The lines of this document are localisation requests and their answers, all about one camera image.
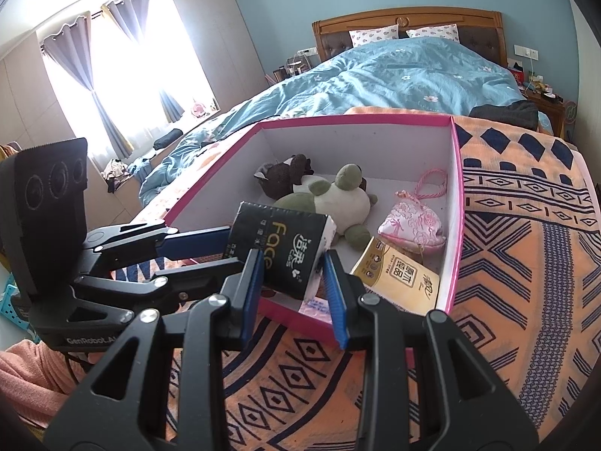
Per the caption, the black Face tissue pack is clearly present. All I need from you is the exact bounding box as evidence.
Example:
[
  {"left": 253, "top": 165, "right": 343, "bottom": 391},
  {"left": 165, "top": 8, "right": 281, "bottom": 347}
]
[{"left": 224, "top": 201, "right": 336, "bottom": 300}]

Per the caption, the pink floral tissue pack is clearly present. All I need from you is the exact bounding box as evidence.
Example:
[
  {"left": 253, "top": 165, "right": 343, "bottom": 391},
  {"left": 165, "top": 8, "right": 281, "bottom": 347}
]
[{"left": 299, "top": 297, "right": 332, "bottom": 325}]

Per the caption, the dark brown plush toy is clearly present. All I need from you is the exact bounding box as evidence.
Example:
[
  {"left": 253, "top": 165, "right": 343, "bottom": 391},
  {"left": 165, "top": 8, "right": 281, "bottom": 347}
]
[{"left": 254, "top": 154, "right": 314, "bottom": 200}]

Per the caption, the yellow tissue pack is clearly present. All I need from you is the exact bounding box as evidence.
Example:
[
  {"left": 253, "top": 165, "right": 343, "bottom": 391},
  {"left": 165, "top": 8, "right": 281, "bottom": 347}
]
[{"left": 352, "top": 237, "right": 439, "bottom": 316}]

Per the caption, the green turtle plush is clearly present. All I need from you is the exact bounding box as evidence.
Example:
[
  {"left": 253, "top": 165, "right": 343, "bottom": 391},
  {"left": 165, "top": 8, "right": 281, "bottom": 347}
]
[{"left": 274, "top": 164, "right": 378, "bottom": 251}]

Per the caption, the pink silk drawstring pouch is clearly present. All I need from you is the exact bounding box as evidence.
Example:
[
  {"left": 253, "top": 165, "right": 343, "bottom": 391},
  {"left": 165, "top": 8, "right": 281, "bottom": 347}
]
[{"left": 377, "top": 169, "right": 447, "bottom": 254}]

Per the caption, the pink sleeved left forearm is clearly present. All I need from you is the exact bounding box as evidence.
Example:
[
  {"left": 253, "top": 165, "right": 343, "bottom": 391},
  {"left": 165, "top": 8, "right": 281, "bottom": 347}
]
[{"left": 1, "top": 339, "right": 103, "bottom": 430}]

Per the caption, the orange patterned blanket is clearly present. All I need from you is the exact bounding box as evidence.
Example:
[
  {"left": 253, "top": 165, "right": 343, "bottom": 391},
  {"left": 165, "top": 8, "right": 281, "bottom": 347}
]
[{"left": 112, "top": 105, "right": 595, "bottom": 451}]

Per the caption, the left purple curtain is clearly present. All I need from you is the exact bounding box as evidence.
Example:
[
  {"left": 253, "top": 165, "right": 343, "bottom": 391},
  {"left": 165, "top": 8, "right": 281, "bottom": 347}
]
[{"left": 42, "top": 12, "right": 133, "bottom": 160}]

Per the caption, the purple curtain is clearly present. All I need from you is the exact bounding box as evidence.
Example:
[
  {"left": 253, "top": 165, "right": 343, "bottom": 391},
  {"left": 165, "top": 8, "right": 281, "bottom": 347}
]
[
  {"left": 102, "top": 0, "right": 184, "bottom": 123},
  {"left": 42, "top": 12, "right": 133, "bottom": 160}
]

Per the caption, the pink cardboard box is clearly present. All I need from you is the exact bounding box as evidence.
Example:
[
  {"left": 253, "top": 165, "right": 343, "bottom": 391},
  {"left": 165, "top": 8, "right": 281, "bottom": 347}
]
[{"left": 163, "top": 113, "right": 467, "bottom": 344}]

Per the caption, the right purple curtain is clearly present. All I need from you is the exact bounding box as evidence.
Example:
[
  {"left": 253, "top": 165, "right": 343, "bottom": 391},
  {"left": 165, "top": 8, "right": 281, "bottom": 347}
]
[{"left": 102, "top": 0, "right": 184, "bottom": 123}]

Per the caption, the left patterned pillow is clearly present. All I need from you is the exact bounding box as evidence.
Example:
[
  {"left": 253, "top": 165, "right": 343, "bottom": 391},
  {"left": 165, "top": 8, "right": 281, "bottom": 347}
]
[{"left": 348, "top": 24, "right": 399, "bottom": 48}]

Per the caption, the patterned pillow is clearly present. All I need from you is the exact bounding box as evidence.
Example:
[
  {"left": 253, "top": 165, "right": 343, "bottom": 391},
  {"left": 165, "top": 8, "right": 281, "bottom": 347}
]
[
  {"left": 348, "top": 24, "right": 399, "bottom": 48},
  {"left": 405, "top": 23, "right": 461, "bottom": 43}
]

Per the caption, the blue duvet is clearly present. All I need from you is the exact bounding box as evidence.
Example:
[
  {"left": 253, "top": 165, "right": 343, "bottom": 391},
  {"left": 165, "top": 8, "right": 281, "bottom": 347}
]
[{"left": 139, "top": 37, "right": 524, "bottom": 206}]

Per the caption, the dark folded clothing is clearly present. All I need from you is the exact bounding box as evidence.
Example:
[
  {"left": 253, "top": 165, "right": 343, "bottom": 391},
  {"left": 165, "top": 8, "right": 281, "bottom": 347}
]
[{"left": 470, "top": 100, "right": 539, "bottom": 130}]

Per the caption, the right wooden nightstand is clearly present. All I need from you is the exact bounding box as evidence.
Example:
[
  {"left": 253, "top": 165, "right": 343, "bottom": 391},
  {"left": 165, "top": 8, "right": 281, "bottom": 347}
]
[{"left": 522, "top": 91, "right": 566, "bottom": 139}]

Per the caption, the right patterned pillow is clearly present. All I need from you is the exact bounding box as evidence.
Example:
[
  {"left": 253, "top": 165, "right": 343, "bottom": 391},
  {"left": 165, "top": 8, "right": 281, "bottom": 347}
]
[{"left": 405, "top": 23, "right": 461, "bottom": 43}]

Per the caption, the wooden headboard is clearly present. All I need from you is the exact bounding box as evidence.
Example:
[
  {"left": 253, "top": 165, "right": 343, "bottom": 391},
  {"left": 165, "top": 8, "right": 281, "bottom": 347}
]
[{"left": 312, "top": 6, "right": 507, "bottom": 67}]

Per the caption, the black camera box left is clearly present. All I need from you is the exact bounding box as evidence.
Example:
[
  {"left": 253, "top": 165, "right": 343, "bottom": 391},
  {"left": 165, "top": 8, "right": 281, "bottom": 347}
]
[{"left": 1, "top": 138, "right": 88, "bottom": 299}]

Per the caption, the white wall socket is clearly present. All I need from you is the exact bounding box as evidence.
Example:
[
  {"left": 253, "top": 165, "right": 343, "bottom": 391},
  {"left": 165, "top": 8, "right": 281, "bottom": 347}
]
[{"left": 513, "top": 45, "right": 539, "bottom": 61}]

